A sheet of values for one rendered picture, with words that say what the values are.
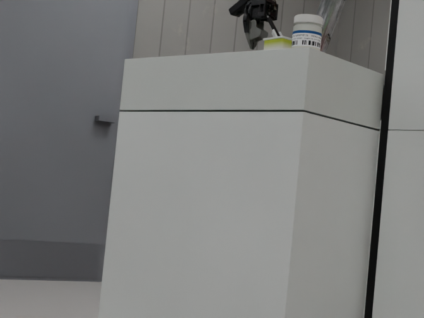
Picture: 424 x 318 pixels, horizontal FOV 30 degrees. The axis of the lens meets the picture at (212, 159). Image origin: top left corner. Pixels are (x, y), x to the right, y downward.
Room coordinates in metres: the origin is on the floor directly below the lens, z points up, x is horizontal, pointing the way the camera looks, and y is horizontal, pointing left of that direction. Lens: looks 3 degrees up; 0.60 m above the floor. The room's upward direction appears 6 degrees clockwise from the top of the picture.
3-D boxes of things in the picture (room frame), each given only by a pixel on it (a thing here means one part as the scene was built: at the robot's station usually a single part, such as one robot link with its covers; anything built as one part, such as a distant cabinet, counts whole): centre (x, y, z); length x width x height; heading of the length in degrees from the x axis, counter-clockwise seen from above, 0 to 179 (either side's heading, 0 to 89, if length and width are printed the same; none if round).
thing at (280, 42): (2.06, -0.15, 1.00); 0.07 x 0.07 x 0.07; 39
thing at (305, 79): (2.13, -0.08, 0.89); 0.62 x 0.35 x 0.14; 49
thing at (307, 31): (1.90, -0.20, 1.01); 0.07 x 0.07 x 0.10
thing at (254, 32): (2.52, -0.10, 1.14); 0.06 x 0.03 x 0.09; 49
